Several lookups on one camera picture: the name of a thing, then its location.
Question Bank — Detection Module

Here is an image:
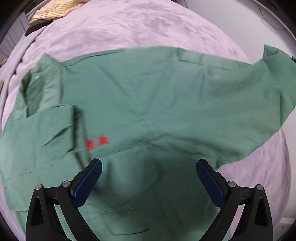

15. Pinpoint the lavender plush bed blanket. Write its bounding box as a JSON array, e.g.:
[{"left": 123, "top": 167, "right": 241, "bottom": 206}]
[{"left": 0, "top": 0, "right": 292, "bottom": 241}]

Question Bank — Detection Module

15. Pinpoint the green work jacket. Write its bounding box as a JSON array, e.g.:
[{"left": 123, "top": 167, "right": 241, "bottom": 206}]
[{"left": 1, "top": 46, "right": 295, "bottom": 240}]

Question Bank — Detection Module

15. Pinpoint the yellow striped cloth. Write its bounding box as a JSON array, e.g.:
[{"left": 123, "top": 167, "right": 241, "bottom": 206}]
[{"left": 29, "top": 0, "right": 89, "bottom": 26}]

